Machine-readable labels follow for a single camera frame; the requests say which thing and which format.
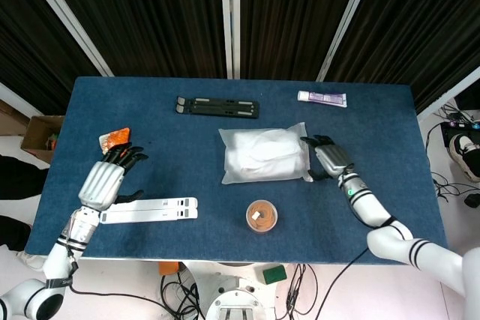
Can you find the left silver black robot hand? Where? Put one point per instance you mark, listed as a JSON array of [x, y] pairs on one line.
[[101, 185]]

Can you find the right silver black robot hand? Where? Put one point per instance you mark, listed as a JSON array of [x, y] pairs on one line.
[[333, 159]]

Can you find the white garment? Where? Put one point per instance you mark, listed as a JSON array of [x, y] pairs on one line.
[[262, 151]]

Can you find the translucent white plastic bag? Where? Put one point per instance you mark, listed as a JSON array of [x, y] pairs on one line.
[[232, 174]]

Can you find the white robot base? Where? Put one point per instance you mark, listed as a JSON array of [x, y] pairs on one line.
[[232, 290]]

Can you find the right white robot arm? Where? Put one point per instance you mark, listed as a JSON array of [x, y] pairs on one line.
[[393, 239]]

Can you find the orange snack packet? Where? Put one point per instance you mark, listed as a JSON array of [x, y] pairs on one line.
[[116, 136]]

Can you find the white folding laptop stand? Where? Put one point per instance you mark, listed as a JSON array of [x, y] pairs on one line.
[[150, 210]]

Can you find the white purple toothpaste tube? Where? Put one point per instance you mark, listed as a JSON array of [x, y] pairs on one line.
[[322, 98]]

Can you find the brown cardboard box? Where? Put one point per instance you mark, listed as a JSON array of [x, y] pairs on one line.
[[35, 136]]

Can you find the blue felt table cover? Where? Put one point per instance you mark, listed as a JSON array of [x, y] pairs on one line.
[[187, 170]]

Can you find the clear jar of rubber bands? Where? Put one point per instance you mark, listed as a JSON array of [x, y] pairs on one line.
[[261, 217]]

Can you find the orange block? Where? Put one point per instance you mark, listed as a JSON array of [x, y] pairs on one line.
[[168, 268]]

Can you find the black folding laptop stand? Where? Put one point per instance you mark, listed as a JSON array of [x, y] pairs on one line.
[[217, 107]]

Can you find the black white sneaker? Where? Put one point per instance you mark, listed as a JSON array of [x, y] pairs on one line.
[[463, 151]]

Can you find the green block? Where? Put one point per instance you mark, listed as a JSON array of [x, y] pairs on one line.
[[274, 274]]

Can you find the black curtain panel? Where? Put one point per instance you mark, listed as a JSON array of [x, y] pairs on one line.
[[292, 16], [150, 16], [412, 27], [30, 54]]

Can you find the white partition frame post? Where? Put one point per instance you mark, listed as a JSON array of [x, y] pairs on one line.
[[345, 24], [229, 16], [67, 20]]

